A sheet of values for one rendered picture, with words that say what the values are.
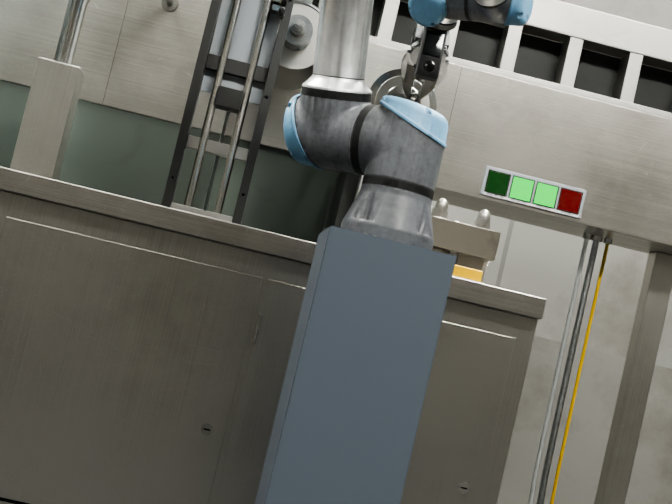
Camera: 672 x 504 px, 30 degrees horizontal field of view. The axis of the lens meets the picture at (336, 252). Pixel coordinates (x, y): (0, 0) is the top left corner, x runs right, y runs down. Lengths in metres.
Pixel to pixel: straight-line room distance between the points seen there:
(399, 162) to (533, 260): 2.31
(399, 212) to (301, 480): 0.43
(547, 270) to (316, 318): 2.42
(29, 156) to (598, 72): 1.40
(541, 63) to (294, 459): 1.55
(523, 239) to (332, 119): 2.27
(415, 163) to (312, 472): 0.50
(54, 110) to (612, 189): 1.32
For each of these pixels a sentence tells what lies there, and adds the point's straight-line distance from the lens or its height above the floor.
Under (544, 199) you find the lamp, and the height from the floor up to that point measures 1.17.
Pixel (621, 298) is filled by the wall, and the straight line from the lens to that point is 4.32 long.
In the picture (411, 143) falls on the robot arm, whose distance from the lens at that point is 1.96.
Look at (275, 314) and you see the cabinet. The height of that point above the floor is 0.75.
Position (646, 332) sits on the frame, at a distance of 3.27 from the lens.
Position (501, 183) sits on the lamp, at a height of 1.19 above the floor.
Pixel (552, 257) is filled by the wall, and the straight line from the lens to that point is 4.25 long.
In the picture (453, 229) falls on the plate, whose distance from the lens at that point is 2.61.
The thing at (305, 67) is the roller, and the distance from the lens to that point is 2.66.
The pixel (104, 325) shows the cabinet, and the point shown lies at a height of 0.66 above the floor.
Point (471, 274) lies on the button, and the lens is 2.38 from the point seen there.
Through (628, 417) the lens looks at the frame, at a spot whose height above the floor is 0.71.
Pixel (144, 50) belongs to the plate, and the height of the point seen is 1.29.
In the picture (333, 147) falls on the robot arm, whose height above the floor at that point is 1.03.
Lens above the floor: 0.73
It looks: 4 degrees up
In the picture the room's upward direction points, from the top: 13 degrees clockwise
